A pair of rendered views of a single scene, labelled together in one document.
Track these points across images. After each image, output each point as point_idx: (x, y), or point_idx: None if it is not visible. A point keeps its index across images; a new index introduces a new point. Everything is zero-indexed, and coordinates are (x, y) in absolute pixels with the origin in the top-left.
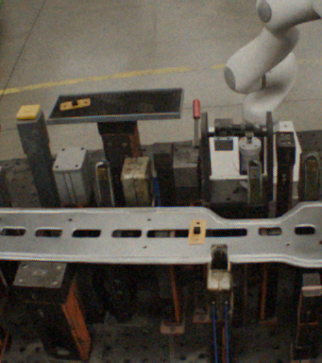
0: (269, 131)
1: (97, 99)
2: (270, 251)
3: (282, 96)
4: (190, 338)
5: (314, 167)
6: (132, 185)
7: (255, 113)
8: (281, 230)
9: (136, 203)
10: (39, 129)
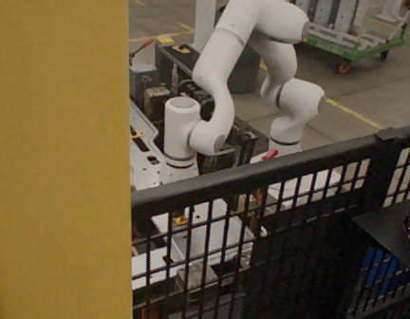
0: (200, 104)
1: (192, 54)
2: (132, 163)
3: (292, 124)
4: None
5: None
6: (146, 98)
7: (271, 126)
8: (157, 164)
9: (146, 112)
10: (161, 53)
